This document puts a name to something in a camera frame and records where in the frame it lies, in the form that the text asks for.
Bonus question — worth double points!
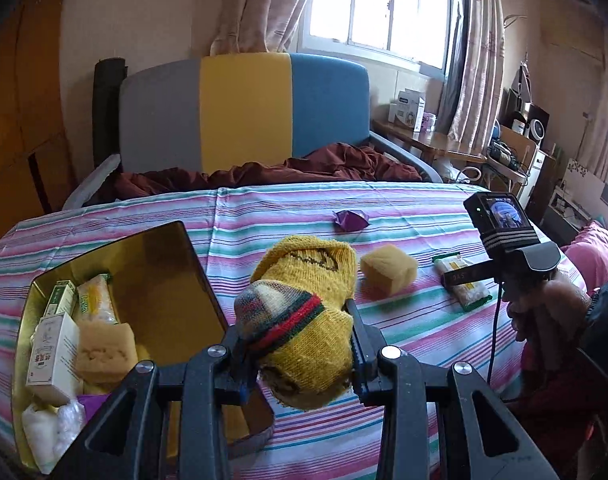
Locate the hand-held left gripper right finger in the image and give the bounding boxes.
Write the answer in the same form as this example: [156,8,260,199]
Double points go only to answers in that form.
[345,297,559,480]

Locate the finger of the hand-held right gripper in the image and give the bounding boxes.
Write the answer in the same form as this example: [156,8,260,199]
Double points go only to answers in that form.
[441,261,499,291]

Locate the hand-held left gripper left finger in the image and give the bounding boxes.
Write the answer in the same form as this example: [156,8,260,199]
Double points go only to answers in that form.
[51,327,259,480]

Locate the yellow knitted sock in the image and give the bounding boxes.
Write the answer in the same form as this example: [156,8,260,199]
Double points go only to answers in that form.
[234,235,359,413]

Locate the gold metal tray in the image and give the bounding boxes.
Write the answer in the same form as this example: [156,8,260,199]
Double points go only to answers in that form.
[13,220,275,476]

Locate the white plastic bag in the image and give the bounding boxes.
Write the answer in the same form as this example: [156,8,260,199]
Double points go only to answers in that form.
[21,402,60,473]

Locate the person's right hand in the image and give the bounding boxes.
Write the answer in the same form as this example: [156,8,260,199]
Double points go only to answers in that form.
[501,272,592,361]

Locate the white green snack packet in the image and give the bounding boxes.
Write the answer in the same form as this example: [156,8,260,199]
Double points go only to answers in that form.
[431,254,493,311]

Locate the striped tablecloth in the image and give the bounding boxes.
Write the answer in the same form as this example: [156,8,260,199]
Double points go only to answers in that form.
[0,182,584,480]

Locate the white side cabinet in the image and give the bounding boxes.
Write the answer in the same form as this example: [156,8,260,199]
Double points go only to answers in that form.
[526,150,558,222]

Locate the yellow sponge block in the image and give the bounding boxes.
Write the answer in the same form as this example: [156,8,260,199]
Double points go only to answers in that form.
[360,245,419,297]
[74,321,139,386]

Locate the pink cloth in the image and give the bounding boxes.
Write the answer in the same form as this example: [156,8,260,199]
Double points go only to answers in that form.
[566,220,608,297]

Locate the black speaker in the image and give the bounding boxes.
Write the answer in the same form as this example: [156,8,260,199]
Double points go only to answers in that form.
[520,103,550,142]

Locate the wooden desk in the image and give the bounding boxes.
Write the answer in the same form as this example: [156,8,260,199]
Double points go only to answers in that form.
[371,119,487,166]

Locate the purple foil wrapper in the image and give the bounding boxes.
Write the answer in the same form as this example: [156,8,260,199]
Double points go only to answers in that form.
[332,208,371,232]
[76,392,112,421]

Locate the white cardboard box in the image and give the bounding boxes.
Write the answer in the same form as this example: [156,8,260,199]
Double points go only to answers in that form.
[388,89,427,128]

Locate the yellow green snack packet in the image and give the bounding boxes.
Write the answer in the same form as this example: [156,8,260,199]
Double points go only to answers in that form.
[75,273,122,328]

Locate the beige patterned curtain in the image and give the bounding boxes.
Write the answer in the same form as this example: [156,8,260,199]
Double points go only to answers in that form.
[209,0,317,56]
[446,0,507,146]

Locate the crumpled clear plastic bag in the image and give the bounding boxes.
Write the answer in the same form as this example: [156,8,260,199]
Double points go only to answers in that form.
[56,399,87,443]

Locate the maroon blanket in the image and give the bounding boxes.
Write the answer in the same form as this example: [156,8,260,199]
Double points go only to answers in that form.
[101,142,425,201]

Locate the person's dark red garment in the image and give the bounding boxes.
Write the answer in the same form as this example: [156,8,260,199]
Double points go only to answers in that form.
[506,350,608,480]

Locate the white carton with red print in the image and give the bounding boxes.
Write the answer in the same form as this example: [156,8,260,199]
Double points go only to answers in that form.
[25,312,82,406]

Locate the small green white box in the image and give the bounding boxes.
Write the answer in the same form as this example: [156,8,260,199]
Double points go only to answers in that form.
[45,280,79,321]

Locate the window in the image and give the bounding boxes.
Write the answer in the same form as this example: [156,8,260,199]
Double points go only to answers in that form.
[304,0,467,73]

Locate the grey yellow blue chair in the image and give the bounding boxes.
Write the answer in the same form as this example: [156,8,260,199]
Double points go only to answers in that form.
[61,52,442,211]

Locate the wooden wardrobe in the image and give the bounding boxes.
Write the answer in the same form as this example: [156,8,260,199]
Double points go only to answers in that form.
[0,0,100,251]

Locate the black cable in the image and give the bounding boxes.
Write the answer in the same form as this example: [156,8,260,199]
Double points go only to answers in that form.
[485,280,523,405]

